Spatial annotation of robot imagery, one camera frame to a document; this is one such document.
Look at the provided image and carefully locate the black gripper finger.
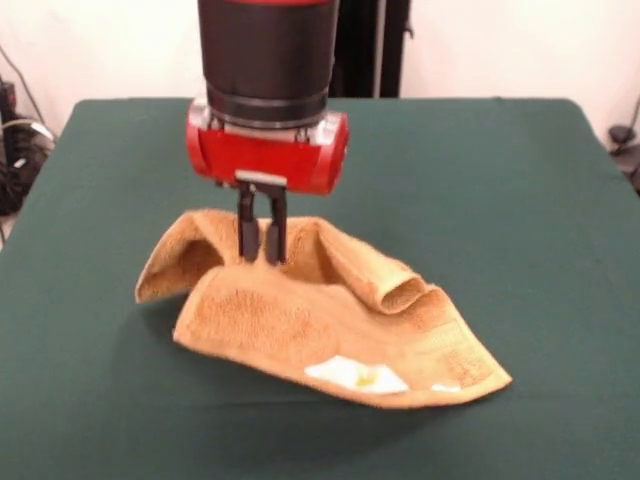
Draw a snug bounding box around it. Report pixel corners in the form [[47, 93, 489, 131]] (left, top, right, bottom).
[[235, 182, 261, 264], [262, 187, 290, 266]]

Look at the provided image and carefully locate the dark green table cloth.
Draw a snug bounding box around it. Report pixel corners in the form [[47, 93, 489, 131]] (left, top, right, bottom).
[[0, 97, 640, 480]]

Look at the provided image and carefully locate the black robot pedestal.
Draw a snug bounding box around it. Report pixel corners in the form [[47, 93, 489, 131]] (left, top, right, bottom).
[[327, 0, 416, 99]]

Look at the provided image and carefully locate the tan terry towel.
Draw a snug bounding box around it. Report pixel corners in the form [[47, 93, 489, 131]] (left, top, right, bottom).
[[133, 208, 514, 407]]

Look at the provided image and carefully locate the white cable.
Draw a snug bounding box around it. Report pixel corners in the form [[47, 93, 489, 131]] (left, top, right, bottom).
[[0, 115, 57, 149]]

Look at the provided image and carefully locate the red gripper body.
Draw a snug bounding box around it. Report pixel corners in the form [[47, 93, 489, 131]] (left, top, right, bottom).
[[185, 98, 350, 197]]

